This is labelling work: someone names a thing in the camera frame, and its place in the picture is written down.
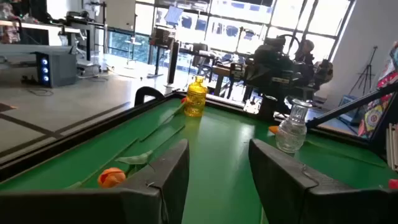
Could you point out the black tripod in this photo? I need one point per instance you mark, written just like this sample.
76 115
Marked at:
368 67

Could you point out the white desk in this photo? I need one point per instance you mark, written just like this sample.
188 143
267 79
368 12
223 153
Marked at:
37 27

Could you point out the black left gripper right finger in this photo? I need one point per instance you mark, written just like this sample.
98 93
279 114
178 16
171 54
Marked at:
311 205

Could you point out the yellow glass vase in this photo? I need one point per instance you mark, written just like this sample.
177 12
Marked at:
196 99

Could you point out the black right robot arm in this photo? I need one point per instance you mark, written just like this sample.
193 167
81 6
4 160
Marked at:
270 65

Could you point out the clear cut-glass vase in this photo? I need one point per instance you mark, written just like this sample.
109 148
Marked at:
290 133

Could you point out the silver aluminium extrusion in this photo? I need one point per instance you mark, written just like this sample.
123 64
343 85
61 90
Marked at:
392 146

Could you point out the black artificial tulip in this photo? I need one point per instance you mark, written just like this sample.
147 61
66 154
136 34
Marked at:
74 186

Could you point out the black frame strut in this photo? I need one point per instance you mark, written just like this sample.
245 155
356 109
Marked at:
351 106

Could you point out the person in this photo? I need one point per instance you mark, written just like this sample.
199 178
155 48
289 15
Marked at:
308 48

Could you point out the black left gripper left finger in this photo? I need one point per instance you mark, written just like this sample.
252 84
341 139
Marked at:
140 205

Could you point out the black tall column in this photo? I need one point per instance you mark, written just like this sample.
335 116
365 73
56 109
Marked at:
173 62

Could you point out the colourful patterned cloth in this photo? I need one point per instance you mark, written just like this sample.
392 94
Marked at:
373 118

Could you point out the grey computer tower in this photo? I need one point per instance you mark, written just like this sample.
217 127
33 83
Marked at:
60 70

